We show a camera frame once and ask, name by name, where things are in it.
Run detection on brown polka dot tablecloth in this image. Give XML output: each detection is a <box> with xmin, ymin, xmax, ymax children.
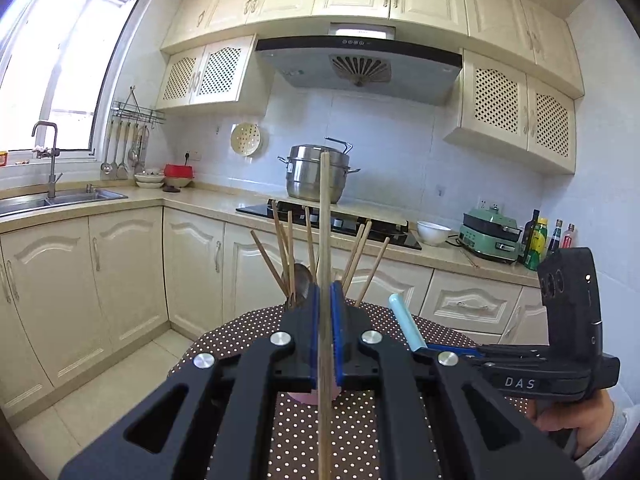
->
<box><xmin>167</xmin><ymin>301</ymin><xmax>533</xmax><ymax>480</ymax></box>

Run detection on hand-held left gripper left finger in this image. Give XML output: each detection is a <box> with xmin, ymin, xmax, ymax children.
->
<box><xmin>59</xmin><ymin>282</ymin><xmax>322</xmax><ymax>480</ymax></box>

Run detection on person's right hand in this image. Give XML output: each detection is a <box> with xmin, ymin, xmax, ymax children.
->
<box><xmin>530</xmin><ymin>389</ymin><xmax>617</xmax><ymax>461</ymax></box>

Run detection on grey kitchen faucet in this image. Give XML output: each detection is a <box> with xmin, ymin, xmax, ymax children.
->
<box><xmin>31</xmin><ymin>121</ymin><xmax>64</xmax><ymax>200</ymax></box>

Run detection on stack of white bowls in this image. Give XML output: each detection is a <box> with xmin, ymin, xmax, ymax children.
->
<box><xmin>134</xmin><ymin>167</ymin><xmax>166</xmax><ymax>189</ymax></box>

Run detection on yellow green bottle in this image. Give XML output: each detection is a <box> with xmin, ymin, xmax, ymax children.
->
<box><xmin>527</xmin><ymin>217</ymin><xmax>551</xmax><ymax>269</ymax></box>

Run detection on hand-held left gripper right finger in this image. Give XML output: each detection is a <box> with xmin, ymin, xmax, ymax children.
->
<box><xmin>330</xmin><ymin>281</ymin><xmax>585</xmax><ymax>480</ymax></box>

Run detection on white bowl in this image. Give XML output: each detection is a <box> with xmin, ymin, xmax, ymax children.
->
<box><xmin>416</xmin><ymin>221</ymin><xmax>452</xmax><ymax>247</ymax></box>

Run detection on white framed window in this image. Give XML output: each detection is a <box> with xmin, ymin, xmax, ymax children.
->
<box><xmin>0</xmin><ymin>0</ymin><xmax>151</xmax><ymax>153</ymax></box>

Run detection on small cream lattice door cabinet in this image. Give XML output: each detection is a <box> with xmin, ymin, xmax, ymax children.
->
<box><xmin>156</xmin><ymin>35</ymin><xmax>273</xmax><ymax>116</ymax></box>

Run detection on dark sauce bottle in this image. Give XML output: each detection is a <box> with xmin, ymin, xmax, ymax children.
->
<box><xmin>546</xmin><ymin>219</ymin><xmax>565</xmax><ymax>257</ymax></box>

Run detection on metal spoon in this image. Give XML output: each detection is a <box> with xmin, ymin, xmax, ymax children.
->
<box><xmin>281</xmin><ymin>261</ymin><xmax>315</xmax><ymax>311</ymax></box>

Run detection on stainless steel sink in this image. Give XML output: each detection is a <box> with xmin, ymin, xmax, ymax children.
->
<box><xmin>0</xmin><ymin>187</ymin><xmax>130</xmax><ymax>218</ymax></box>

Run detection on metal ladle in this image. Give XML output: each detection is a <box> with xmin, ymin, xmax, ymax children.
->
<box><xmin>100</xmin><ymin>120</ymin><xmax>114</xmax><ymax>177</ymax></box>

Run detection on black gas stove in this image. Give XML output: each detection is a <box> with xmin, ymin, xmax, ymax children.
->
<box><xmin>236</xmin><ymin>200</ymin><xmax>422</xmax><ymax>251</ymax></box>

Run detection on beige kitchen countertop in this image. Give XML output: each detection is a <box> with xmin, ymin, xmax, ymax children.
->
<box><xmin>0</xmin><ymin>182</ymin><xmax>543</xmax><ymax>288</ymax></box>

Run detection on single wooden chopstick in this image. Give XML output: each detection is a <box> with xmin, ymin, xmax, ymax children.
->
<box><xmin>318</xmin><ymin>152</ymin><xmax>335</xmax><ymax>480</ymax></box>

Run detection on bunch of wooden chopsticks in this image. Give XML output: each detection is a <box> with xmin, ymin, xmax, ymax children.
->
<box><xmin>249</xmin><ymin>200</ymin><xmax>391</xmax><ymax>311</ymax></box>

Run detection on small metal skimmer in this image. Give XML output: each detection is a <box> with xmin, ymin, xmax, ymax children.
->
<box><xmin>137</xmin><ymin>125</ymin><xmax>150</xmax><ymax>173</ymax></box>

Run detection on pink cup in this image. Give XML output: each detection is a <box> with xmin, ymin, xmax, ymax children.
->
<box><xmin>289</xmin><ymin>387</ymin><xmax>346</xmax><ymax>407</ymax></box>

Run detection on red lidded container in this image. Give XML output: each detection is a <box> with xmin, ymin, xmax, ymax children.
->
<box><xmin>163</xmin><ymin>163</ymin><xmax>195</xmax><ymax>188</ymax></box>

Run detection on metal wall utensil rack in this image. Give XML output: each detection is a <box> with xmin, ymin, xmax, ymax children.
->
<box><xmin>111</xmin><ymin>86</ymin><xmax>167</xmax><ymax>123</ymax></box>

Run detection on stainless steel steamer pot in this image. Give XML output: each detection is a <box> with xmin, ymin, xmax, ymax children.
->
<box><xmin>277</xmin><ymin>137</ymin><xmax>362</xmax><ymax>205</ymax></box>

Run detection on green electric cooker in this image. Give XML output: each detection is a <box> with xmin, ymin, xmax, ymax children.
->
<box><xmin>458</xmin><ymin>208</ymin><xmax>522</xmax><ymax>264</ymax></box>

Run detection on round cream steamer tray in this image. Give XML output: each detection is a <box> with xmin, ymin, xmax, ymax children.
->
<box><xmin>230</xmin><ymin>122</ymin><xmax>263</xmax><ymax>157</ymax></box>

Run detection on person's right forearm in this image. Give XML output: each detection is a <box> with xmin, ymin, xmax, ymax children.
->
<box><xmin>575</xmin><ymin>402</ymin><xmax>638</xmax><ymax>473</ymax></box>

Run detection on dark green bottle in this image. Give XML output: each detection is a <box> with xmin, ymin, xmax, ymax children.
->
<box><xmin>521</xmin><ymin>209</ymin><xmax>542</xmax><ymax>264</ymax></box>

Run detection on light blue folding knife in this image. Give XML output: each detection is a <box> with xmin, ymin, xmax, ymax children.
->
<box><xmin>388</xmin><ymin>293</ymin><xmax>429</xmax><ymax>353</ymax></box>

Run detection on cream lower kitchen cabinets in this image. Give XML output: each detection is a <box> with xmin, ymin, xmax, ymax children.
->
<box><xmin>0</xmin><ymin>205</ymin><xmax>551</xmax><ymax>413</ymax></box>

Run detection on grey range hood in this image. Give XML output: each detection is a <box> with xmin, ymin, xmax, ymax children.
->
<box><xmin>254</xmin><ymin>22</ymin><xmax>463</xmax><ymax>107</ymax></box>

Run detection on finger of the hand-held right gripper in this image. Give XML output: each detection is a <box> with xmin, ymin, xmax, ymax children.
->
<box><xmin>412</xmin><ymin>350</ymin><xmax>551</xmax><ymax>368</ymax></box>
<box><xmin>427</xmin><ymin>342</ymin><xmax>548</xmax><ymax>356</ymax></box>

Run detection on large cream lattice door cabinet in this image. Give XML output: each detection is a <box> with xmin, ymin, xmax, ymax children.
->
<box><xmin>442</xmin><ymin>49</ymin><xmax>578</xmax><ymax>176</ymax></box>

